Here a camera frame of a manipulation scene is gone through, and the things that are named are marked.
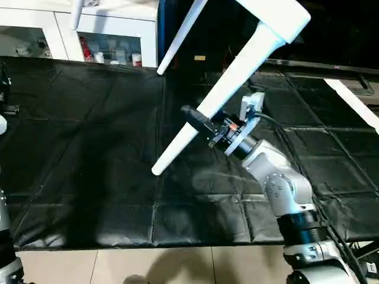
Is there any white plastic table leg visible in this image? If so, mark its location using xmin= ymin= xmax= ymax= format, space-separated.
xmin=152 ymin=24 xmax=285 ymax=177
xmin=156 ymin=0 xmax=209 ymax=76
xmin=70 ymin=0 xmax=85 ymax=31

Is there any black work mat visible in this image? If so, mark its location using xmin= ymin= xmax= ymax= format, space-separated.
xmin=0 ymin=56 xmax=379 ymax=249

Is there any white glass-door cabinet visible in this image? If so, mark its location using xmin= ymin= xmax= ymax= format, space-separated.
xmin=0 ymin=0 xmax=159 ymax=67

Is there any white flat strip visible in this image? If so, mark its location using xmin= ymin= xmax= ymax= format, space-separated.
xmin=325 ymin=78 xmax=379 ymax=135

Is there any black diagonal stand bar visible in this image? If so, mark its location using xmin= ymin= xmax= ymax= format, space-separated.
xmin=332 ymin=237 xmax=379 ymax=262

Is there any black floor power adapter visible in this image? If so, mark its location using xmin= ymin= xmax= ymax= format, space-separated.
xmin=362 ymin=260 xmax=379 ymax=276

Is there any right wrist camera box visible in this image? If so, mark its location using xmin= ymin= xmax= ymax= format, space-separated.
xmin=239 ymin=91 xmax=266 ymax=124

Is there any dark long rail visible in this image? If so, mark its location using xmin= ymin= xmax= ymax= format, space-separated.
xmin=261 ymin=59 xmax=379 ymax=76

